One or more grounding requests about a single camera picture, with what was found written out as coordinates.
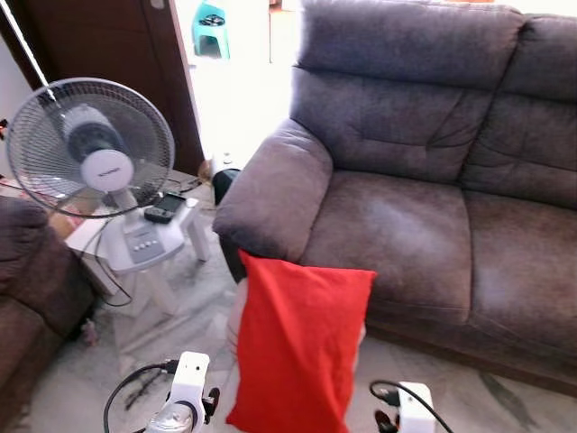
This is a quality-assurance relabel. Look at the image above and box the red fabric pillow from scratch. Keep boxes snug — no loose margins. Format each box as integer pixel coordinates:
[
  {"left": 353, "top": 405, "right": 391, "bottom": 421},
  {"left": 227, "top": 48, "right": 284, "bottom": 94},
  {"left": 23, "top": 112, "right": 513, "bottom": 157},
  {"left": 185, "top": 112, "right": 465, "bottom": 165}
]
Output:
[{"left": 225, "top": 251, "right": 377, "bottom": 433}]

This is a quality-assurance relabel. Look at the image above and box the brown fabric sofa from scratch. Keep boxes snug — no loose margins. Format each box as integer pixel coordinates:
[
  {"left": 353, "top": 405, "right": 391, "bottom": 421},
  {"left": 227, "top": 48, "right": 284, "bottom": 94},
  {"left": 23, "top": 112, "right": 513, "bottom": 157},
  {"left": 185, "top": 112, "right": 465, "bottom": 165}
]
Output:
[
  {"left": 213, "top": 0, "right": 577, "bottom": 398},
  {"left": 0, "top": 197, "right": 98, "bottom": 425}
]

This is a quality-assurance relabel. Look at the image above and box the small black electronic device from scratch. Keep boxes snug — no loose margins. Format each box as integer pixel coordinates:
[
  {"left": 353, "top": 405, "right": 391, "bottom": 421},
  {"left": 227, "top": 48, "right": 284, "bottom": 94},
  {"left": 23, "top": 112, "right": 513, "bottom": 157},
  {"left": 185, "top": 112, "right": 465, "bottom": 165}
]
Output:
[{"left": 144, "top": 192, "right": 188, "bottom": 224}]

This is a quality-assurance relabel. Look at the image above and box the small white side table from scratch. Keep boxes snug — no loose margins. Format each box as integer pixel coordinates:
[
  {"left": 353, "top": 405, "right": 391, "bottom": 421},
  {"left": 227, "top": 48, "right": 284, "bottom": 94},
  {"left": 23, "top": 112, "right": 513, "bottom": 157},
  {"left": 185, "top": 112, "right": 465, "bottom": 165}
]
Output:
[{"left": 65, "top": 194, "right": 213, "bottom": 317}]

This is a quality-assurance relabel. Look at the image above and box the black round object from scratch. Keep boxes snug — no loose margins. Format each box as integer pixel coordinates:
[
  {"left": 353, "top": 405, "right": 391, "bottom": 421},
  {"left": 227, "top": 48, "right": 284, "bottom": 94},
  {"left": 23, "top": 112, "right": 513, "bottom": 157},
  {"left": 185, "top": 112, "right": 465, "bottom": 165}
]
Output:
[{"left": 212, "top": 168, "right": 243, "bottom": 207}]

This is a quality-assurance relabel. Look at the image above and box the white table fan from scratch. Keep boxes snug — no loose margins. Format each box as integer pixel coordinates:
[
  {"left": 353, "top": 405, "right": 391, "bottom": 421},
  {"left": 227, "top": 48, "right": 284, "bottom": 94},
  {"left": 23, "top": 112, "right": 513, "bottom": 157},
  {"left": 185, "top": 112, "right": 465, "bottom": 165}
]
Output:
[{"left": 5, "top": 78, "right": 195, "bottom": 274}]

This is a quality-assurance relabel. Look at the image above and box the teal plastic stool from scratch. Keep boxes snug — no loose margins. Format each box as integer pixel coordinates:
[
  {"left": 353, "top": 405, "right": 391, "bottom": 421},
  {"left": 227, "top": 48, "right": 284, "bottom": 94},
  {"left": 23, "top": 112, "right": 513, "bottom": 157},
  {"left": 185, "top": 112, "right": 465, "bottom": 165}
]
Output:
[{"left": 191, "top": 2, "right": 230, "bottom": 60}]

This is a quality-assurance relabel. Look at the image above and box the dark brown wooden door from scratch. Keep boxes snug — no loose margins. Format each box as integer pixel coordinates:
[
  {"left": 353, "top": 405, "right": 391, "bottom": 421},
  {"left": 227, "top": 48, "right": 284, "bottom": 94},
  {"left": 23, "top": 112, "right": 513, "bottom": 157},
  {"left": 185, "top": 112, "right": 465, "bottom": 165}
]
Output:
[{"left": 0, "top": 0, "right": 206, "bottom": 174}]

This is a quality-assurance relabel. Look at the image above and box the thin white pole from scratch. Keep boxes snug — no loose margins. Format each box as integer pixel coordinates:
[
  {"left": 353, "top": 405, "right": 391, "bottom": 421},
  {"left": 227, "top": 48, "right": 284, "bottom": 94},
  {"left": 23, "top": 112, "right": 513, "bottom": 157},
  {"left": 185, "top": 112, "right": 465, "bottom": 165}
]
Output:
[{"left": 0, "top": 5, "right": 57, "bottom": 102}]

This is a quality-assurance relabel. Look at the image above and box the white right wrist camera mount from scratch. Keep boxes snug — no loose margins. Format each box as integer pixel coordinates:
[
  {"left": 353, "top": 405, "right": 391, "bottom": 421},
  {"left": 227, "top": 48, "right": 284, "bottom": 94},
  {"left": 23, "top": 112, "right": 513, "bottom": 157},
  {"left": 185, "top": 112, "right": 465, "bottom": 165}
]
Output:
[{"left": 397, "top": 382, "right": 435, "bottom": 433}]

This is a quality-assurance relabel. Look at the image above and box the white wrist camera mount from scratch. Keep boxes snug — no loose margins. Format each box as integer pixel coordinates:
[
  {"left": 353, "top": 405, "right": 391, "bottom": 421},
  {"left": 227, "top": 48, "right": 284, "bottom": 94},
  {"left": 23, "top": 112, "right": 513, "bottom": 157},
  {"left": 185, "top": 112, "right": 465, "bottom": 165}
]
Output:
[
  {"left": 397, "top": 382, "right": 435, "bottom": 433},
  {"left": 168, "top": 352, "right": 211, "bottom": 411}
]

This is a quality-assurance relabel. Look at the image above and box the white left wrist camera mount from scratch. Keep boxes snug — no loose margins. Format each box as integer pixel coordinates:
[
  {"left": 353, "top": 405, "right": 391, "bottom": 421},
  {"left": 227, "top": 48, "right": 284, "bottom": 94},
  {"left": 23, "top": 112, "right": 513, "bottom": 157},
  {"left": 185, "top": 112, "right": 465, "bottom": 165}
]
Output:
[{"left": 168, "top": 352, "right": 211, "bottom": 411}]

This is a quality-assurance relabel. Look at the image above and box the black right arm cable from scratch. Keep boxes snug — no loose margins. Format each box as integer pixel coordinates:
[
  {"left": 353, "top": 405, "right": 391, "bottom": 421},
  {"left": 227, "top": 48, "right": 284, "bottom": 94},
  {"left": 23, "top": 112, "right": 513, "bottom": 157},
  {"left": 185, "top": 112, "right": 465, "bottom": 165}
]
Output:
[{"left": 370, "top": 379, "right": 456, "bottom": 433}]

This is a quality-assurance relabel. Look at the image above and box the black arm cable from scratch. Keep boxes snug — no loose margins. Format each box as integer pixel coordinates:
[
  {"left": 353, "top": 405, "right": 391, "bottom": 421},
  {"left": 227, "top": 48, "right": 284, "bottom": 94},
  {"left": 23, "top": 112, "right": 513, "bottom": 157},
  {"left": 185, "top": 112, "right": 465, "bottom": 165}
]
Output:
[
  {"left": 370, "top": 379, "right": 456, "bottom": 433},
  {"left": 103, "top": 359, "right": 179, "bottom": 433}
]

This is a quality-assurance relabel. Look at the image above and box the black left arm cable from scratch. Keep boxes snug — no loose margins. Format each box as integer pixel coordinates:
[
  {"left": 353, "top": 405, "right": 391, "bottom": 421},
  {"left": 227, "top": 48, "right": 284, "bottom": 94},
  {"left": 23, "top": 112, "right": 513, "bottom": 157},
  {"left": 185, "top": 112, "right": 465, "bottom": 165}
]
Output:
[{"left": 103, "top": 359, "right": 179, "bottom": 433}]

